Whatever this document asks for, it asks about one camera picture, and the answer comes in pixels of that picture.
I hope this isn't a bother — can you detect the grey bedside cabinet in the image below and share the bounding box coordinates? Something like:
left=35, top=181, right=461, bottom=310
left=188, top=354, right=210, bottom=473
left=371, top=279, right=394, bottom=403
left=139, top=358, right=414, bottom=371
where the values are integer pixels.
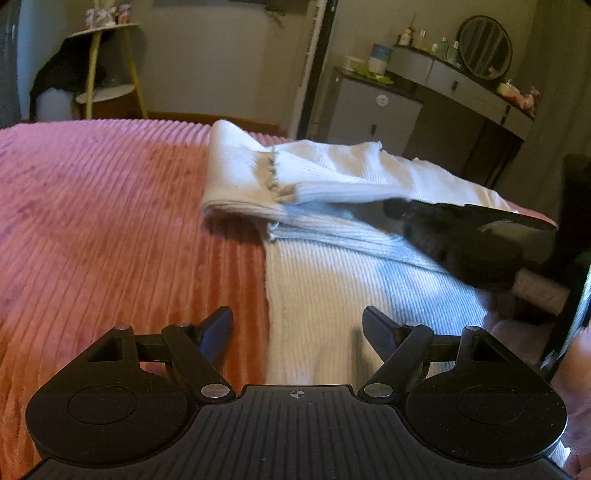
left=318, top=66, right=423, bottom=158

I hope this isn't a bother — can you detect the pink plush toy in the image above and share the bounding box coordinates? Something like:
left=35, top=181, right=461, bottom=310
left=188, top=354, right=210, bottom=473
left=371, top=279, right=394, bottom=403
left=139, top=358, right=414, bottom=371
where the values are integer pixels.
left=496, top=79, right=542, bottom=112

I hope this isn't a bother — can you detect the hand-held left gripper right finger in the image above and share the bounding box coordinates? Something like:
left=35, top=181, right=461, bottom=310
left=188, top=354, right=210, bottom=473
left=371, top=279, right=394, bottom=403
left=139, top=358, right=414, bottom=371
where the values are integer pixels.
left=362, top=305, right=509, bottom=403

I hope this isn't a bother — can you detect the white knitted sweater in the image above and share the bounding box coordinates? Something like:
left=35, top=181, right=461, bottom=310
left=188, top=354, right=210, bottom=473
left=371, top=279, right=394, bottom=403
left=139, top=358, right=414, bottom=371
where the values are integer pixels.
left=201, top=120, right=561, bottom=386

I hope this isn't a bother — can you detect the white bin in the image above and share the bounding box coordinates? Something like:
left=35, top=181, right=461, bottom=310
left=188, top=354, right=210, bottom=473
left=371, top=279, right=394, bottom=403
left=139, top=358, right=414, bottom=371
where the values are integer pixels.
left=36, top=88, right=79, bottom=123

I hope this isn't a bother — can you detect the grey vanity desk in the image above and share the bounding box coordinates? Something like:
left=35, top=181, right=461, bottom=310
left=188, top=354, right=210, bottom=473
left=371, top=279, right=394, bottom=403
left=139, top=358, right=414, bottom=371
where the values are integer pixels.
left=385, top=44, right=536, bottom=188

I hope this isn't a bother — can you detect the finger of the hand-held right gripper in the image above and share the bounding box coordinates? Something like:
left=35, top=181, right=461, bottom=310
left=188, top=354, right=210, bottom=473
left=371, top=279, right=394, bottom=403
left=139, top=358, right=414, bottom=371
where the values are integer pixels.
left=385, top=199, right=557, bottom=230

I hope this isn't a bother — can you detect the reed diffuser bottle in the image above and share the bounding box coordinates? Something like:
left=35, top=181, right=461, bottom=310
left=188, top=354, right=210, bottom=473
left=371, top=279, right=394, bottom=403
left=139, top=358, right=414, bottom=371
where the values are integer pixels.
left=398, top=14, right=416, bottom=47

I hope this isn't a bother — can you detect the wrapped flower bouquet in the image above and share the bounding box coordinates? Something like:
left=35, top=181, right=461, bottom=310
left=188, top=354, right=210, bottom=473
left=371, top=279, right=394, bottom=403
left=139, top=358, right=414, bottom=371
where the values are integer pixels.
left=85, top=0, right=116, bottom=29

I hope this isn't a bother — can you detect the pink ribbed blanket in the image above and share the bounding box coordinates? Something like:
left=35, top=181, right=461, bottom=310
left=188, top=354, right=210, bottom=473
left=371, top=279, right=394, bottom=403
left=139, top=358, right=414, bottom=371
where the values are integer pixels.
left=0, top=119, right=559, bottom=467

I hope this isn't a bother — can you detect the round white side table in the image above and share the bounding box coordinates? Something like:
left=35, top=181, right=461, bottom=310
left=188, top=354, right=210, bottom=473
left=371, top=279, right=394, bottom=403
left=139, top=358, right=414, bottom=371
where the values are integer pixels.
left=65, top=23, right=148, bottom=120

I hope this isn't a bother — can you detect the black cloth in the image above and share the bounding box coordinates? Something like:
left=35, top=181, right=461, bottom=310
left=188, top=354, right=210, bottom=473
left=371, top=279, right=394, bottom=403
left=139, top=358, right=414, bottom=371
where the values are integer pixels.
left=30, top=34, right=109, bottom=107

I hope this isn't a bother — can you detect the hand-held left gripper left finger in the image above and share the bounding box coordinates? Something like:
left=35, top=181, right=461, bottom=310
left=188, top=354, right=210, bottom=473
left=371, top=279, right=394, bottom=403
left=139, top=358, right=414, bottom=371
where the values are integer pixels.
left=86, top=306, right=234, bottom=403

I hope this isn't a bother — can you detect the green leaf-shaped tray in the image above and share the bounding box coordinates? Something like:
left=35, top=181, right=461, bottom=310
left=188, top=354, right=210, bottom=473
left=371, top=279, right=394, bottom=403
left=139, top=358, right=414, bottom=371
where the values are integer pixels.
left=353, top=67, right=397, bottom=85

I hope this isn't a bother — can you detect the blue and white canister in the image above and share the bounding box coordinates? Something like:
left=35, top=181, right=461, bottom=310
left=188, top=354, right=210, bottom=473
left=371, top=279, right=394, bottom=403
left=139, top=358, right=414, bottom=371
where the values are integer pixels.
left=368, top=43, right=393, bottom=75

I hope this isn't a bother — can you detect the round black-framed mirror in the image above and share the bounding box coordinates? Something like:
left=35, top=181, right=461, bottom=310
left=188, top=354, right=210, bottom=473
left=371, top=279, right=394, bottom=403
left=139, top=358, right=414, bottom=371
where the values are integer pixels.
left=456, top=15, right=513, bottom=80

